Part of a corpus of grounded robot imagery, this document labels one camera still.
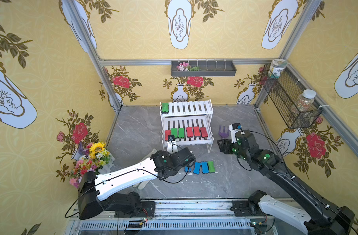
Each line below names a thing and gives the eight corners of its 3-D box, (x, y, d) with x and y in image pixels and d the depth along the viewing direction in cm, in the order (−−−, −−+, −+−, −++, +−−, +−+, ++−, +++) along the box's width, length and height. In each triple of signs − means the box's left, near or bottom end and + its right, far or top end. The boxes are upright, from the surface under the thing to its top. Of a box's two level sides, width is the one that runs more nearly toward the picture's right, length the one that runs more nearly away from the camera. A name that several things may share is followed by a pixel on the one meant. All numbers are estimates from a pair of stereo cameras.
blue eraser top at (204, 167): (202, 173, 88) (202, 172, 86) (201, 163, 92) (201, 161, 91) (208, 173, 88) (208, 172, 86) (207, 163, 92) (207, 161, 91)
